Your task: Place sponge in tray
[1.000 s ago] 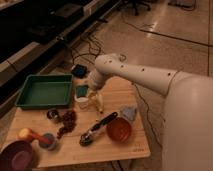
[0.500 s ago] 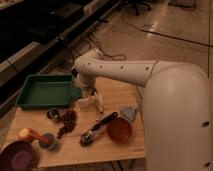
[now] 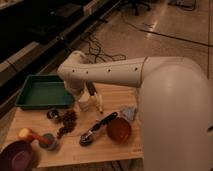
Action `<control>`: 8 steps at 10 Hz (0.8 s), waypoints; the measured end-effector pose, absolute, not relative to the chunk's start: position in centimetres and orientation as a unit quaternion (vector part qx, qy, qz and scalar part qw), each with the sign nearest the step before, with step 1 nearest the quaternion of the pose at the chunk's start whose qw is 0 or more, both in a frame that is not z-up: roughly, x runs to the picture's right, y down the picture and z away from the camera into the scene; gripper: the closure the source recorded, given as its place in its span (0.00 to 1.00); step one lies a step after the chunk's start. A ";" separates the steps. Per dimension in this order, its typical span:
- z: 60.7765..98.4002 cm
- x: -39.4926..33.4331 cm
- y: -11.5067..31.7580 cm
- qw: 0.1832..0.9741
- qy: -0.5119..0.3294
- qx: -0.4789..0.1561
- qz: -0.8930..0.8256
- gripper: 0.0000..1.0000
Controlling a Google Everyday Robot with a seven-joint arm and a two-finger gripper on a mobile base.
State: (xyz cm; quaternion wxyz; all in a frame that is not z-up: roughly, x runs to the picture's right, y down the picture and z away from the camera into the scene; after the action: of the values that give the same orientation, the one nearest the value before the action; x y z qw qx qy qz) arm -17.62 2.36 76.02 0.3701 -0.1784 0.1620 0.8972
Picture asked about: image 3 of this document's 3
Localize brown grape bunch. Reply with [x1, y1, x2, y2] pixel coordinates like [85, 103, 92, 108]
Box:
[57, 110, 77, 139]

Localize yellow red toy utensil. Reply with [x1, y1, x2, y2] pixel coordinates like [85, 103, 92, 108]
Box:
[18, 128, 42, 141]

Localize green plastic tray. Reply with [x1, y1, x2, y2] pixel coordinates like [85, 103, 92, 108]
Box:
[15, 75, 74, 110]

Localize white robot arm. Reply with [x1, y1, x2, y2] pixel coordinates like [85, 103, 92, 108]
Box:
[57, 51, 213, 171]

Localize white round jar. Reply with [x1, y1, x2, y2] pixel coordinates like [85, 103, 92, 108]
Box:
[77, 92, 90, 111]

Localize orange red bowl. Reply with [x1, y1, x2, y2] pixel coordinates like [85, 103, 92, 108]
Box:
[106, 117, 132, 143]

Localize small grey cup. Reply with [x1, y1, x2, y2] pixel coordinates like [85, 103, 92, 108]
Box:
[39, 133, 57, 151]

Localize tangled black cables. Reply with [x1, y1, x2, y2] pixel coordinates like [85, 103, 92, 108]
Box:
[56, 31, 128, 64]

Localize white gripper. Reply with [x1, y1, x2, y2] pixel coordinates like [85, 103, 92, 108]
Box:
[64, 81, 87, 101]

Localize black handled ice cream scoop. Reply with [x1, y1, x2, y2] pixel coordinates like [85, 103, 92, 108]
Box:
[79, 112, 118, 146]

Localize dark shelf unit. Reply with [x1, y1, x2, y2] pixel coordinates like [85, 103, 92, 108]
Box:
[0, 0, 118, 103]

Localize small silver metal cup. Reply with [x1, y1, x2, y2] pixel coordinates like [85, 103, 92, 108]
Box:
[46, 109, 60, 123]

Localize black office chair base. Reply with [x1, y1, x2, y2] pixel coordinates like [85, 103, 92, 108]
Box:
[117, 0, 151, 16]

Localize purple bowl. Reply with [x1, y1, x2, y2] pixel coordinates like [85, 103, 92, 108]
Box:
[0, 140, 33, 171]

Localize wooden table board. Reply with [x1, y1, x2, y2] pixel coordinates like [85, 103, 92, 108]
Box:
[3, 84, 143, 168]

